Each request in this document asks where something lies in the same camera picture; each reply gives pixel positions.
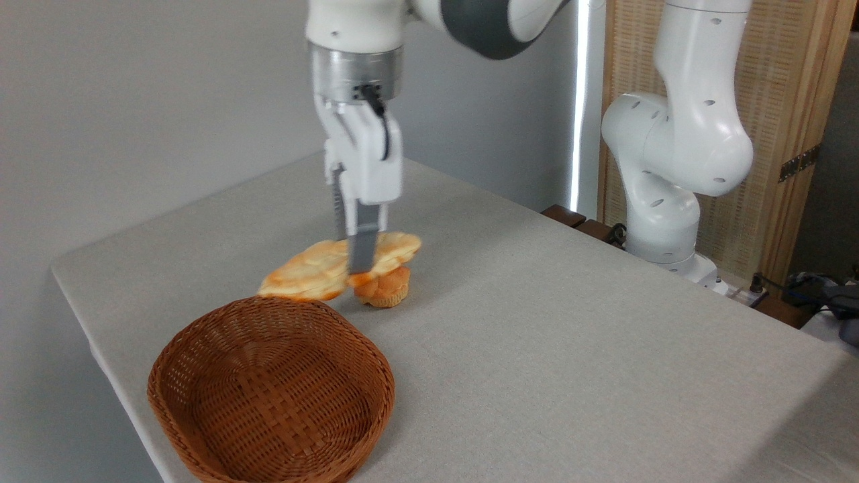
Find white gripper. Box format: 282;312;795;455
313;94;404;275

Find long braided bread loaf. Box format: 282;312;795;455
258;231;423;302

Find round orange bread bun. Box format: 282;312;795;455
352;266;412;309

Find dark brown wooden block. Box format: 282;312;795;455
541;204;587;229
575;219;615;244

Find brown wicker basket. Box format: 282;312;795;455
147;294;396;483

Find grey tablecloth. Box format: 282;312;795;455
50;151;859;483

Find white power strip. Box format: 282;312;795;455
727;284;770;310

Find brown wooden board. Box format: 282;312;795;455
754;294;817;330

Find metal screen hinge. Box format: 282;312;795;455
778;144;821;183

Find dark grey bag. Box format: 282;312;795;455
820;284;859;348

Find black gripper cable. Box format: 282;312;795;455
354;83;391;162

